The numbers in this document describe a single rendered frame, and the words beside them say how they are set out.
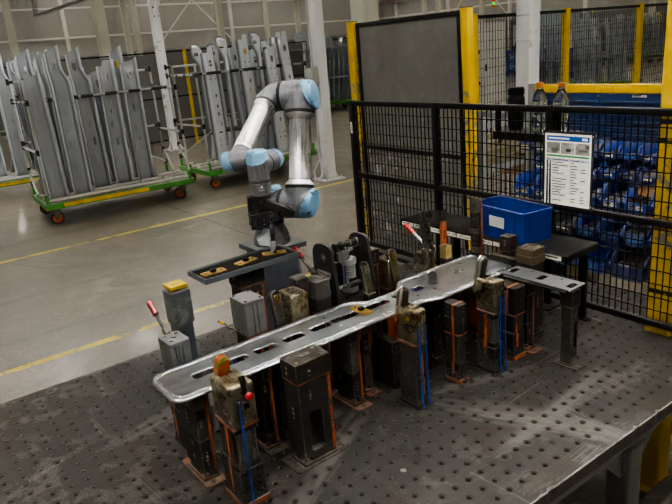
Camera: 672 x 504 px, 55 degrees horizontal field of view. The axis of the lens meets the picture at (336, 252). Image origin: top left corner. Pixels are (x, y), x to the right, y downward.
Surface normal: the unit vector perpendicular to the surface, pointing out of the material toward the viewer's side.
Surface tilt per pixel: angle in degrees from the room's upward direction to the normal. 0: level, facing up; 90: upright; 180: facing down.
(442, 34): 90
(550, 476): 0
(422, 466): 0
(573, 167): 90
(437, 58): 90
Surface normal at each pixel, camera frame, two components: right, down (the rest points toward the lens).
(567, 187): -0.78, 0.25
